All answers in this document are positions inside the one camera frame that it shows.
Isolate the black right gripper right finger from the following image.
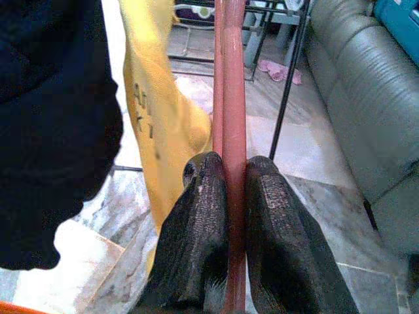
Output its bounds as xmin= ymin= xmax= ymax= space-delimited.
xmin=244 ymin=156 xmax=361 ymax=314

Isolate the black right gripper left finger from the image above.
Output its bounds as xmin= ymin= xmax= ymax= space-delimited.
xmin=137 ymin=152 xmax=230 ymax=314

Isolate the orange shirt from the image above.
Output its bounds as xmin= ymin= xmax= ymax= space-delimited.
xmin=0 ymin=302 xmax=46 ymax=314

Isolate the yellow shirt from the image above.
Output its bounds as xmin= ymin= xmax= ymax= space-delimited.
xmin=119 ymin=0 xmax=213 ymax=275

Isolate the black metal drying rack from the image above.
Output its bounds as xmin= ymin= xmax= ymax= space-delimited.
xmin=111 ymin=0 xmax=380 ymax=235

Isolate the grey-green leather sofa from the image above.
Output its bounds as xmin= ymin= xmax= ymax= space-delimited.
xmin=306 ymin=0 xmax=419 ymax=262

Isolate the black garment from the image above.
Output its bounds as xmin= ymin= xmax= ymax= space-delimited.
xmin=0 ymin=0 xmax=124 ymax=271

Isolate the blue storage bag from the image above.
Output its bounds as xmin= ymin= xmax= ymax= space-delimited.
xmin=373 ymin=0 xmax=419 ymax=66

